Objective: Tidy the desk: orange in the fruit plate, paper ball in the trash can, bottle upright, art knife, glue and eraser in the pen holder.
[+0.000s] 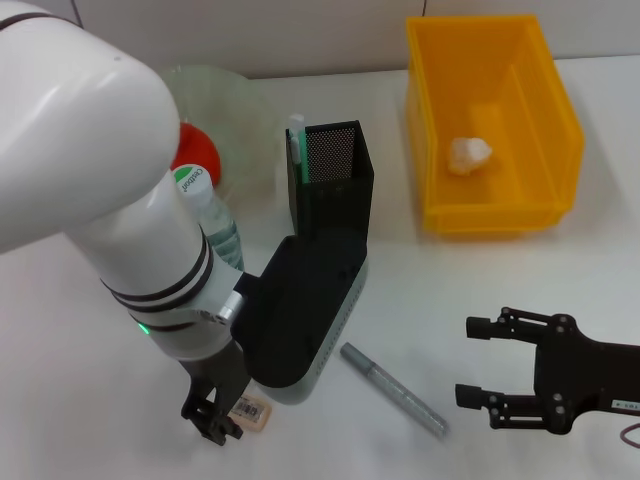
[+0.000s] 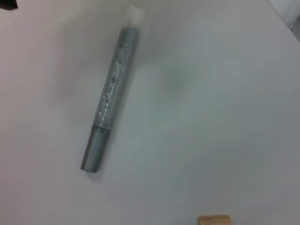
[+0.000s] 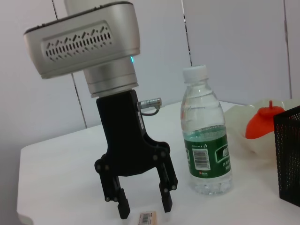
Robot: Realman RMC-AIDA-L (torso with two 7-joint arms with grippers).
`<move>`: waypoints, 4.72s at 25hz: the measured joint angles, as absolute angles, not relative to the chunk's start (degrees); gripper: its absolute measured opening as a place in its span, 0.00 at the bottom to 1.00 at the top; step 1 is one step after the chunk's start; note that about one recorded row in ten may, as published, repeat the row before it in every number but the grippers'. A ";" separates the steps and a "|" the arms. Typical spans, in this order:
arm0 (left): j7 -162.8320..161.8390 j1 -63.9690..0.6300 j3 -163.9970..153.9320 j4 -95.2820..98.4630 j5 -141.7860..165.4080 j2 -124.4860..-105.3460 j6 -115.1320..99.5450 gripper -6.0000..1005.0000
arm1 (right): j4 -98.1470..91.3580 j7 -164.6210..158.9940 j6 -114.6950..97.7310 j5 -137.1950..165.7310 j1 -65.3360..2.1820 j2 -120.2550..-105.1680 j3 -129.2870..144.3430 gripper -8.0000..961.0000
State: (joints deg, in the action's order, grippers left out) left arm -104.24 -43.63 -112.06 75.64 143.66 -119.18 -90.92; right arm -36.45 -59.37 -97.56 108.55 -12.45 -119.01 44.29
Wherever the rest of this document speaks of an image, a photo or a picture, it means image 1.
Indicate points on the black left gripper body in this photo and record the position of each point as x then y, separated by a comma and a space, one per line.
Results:
220, 370

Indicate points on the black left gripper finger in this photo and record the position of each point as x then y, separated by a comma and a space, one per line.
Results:
224, 432
199, 407

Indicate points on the grey glitter marker pen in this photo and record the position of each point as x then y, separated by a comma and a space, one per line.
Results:
395, 392

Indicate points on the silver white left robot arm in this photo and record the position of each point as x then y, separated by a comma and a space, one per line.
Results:
75, 125

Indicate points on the mint green utility knife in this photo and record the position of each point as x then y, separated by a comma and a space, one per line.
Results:
297, 130

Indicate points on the white paper ball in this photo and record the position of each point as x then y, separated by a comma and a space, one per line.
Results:
467, 156

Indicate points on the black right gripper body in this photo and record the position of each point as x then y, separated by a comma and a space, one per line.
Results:
590, 375

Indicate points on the black mesh pen holder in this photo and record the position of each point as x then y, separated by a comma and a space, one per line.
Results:
340, 200

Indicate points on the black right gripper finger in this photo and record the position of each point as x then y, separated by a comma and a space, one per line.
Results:
480, 327
470, 396

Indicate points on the red-orange toy orange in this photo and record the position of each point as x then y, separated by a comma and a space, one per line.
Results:
200, 150

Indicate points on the green glass fruit plate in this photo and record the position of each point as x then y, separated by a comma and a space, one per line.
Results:
240, 115

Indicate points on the yellow plastic bin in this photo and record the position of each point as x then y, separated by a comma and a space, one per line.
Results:
500, 210

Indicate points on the beige eraser with barcode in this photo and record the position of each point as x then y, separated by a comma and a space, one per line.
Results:
257, 412

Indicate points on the clear green-label water bottle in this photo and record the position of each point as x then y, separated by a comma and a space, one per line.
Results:
192, 180

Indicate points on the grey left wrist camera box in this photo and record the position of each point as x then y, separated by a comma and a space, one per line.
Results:
300, 310

